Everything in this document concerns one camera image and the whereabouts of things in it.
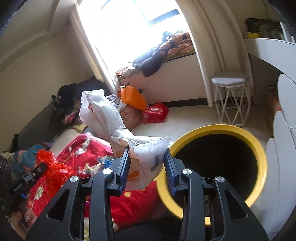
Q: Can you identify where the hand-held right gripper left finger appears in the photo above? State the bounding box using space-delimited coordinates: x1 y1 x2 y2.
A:
26 146 132 241

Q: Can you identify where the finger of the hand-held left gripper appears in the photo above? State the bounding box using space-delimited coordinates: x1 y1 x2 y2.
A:
22 162 48 184

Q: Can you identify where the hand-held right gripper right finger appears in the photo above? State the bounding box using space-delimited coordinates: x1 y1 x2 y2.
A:
163 148 269 241

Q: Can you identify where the red plastic bag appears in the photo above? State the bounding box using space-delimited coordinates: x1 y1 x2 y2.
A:
30 149 75 200

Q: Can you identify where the white plastic bag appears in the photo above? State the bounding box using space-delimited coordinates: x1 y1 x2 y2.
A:
79 89 171 189

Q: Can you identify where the yellow round bin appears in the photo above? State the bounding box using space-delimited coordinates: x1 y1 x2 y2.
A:
157 124 268 227

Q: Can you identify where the person's left hand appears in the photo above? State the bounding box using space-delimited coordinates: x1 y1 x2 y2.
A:
7 196 38 232

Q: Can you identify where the teal patterned quilt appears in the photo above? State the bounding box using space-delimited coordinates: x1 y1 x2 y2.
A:
7 144 52 172

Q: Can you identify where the red floral blanket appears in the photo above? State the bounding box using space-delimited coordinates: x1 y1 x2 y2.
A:
24 134 173 233

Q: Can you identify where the beige bed mattress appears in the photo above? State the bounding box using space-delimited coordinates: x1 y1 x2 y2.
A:
50 128 82 154

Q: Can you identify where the grey bed headboard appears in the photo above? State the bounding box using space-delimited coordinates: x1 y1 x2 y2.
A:
17 102 61 151

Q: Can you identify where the floral fabric basket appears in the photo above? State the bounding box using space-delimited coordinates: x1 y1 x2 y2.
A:
119 105 143 130

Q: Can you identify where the red shopping bag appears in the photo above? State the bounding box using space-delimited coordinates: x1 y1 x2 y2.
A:
142 103 170 124

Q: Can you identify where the pale lilac garment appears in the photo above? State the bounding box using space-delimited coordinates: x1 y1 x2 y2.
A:
105 94 126 110

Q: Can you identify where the orange paper bag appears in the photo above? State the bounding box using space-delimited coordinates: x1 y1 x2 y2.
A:
120 86 149 111

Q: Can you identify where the dark clothes pile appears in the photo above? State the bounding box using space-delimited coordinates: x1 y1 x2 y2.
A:
52 76 109 117

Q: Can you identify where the mixed coloured clothes heap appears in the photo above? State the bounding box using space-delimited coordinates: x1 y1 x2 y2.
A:
116 66 139 78

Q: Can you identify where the white scalloped board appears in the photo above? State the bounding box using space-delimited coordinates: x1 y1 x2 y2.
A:
266 73 296 232

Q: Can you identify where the cream curtain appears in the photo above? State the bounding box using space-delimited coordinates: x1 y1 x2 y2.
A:
69 9 121 98
176 0 251 107

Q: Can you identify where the orange patterned quilt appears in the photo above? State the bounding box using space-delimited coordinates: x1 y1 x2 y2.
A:
159 30 196 58

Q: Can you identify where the bright window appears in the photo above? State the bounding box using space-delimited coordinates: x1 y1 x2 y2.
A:
76 0 192 77

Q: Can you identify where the white desk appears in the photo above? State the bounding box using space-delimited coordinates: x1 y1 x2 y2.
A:
244 37 296 76

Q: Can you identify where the dark green bag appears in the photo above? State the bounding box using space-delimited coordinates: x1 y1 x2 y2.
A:
245 18 281 33

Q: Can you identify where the white wire-leg stool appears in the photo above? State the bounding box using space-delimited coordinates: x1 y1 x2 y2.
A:
211 71 251 127

